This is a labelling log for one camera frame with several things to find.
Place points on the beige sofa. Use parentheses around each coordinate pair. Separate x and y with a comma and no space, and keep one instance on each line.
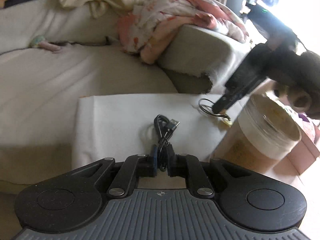
(50,80)

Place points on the clear plastic jar brown label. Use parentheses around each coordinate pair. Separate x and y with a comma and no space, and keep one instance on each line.
(250,150)

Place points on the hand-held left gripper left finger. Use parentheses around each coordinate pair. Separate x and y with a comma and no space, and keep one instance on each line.
(154,156)

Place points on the pink sock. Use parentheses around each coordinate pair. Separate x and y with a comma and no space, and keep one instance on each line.
(51,47)

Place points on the white fabric sheet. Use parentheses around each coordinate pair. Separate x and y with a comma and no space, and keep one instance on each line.
(112,125)

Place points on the pink floral blanket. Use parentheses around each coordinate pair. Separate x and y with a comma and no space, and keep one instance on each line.
(162,25)

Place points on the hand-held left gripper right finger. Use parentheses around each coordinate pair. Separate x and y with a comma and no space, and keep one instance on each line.
(172,166)

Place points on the metal keyring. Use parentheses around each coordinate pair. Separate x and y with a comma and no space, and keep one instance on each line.
(227,122)

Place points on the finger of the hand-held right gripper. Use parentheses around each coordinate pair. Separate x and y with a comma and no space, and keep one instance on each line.
(237,95)

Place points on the pink cardboard box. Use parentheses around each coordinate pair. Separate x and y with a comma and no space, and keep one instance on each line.
(300,155)

